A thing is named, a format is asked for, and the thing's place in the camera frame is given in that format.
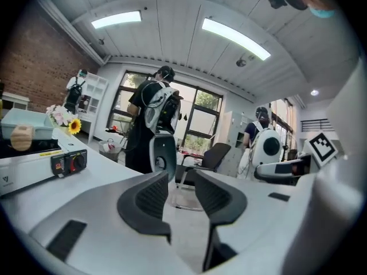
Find blue face mask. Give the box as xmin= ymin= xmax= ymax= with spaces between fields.
xmin=309 ymin=7 xmax=337 ymax=19

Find black office chair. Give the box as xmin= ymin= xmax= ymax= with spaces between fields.
xmin=174 ymin=142 xmax=232 ymax=189

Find grey metal lockers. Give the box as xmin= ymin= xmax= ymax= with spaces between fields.
xmin=222 ymin=111 xmax=256 ymax=178

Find wire waste basket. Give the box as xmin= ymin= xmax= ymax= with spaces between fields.
xmin=98 ymin=138 xmax=123 ymax=163

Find white portable gas stove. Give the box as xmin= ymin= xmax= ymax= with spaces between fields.
xmin=0 ymin=149 xmax=88 ymax=197

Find white open shelf unit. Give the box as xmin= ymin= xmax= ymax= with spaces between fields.
xmin=76 ymin=72 xmax=110 ymax=144

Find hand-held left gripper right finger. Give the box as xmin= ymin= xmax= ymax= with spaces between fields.
xmin=194 ymin=169 xmax=318 ymax=275

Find low white cabinet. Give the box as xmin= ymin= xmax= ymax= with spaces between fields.
xmin=1 ymin=91 xmax=30 ymax=111

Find artificial flower bouquet with sunflower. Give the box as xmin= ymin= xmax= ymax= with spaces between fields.
xmin=45 ymin=104 xmax=83 ymax=136

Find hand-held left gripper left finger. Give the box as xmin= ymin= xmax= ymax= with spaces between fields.
xmin=28 ymin=170 xmax=184 ymax=275

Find black framed window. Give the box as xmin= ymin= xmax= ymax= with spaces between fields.
xmin=106 ymin=70 xmax=224 ymax=156

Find light blue plastic tray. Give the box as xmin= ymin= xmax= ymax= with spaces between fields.
xmin=1 ymin=108 xmax=54 ymax=140

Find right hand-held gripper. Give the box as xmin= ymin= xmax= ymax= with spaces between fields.
xmin=254 ymin=132 xmax=339 ymax=186

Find person's white shirt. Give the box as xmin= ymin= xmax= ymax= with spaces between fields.
xmin=282 ymin=56 xmax=367 ymax=275

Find black wall vent grille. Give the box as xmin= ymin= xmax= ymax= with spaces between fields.
xmin=300 ymin=119 xmax=335 ymax=133

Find long ceiling light panel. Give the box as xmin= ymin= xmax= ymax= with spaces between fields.
xmin=201 ymin=17 xmax=272 ymax=61
xmin=91 ymin=10 xmax=143 ymax=30

